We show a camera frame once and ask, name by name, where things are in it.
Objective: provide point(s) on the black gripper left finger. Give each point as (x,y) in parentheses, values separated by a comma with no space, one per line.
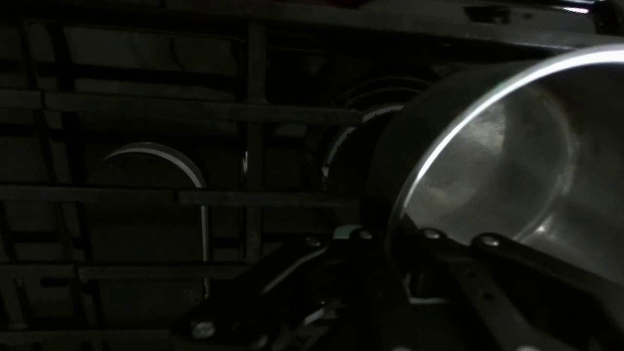
(309,295)

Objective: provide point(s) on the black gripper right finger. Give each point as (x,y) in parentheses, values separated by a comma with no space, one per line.
(520,297)

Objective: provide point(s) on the black and steel gas stove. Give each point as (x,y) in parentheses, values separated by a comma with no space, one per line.
(157,149)

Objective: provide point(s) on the stainless steel saucepan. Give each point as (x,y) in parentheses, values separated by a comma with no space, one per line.
(530,151)

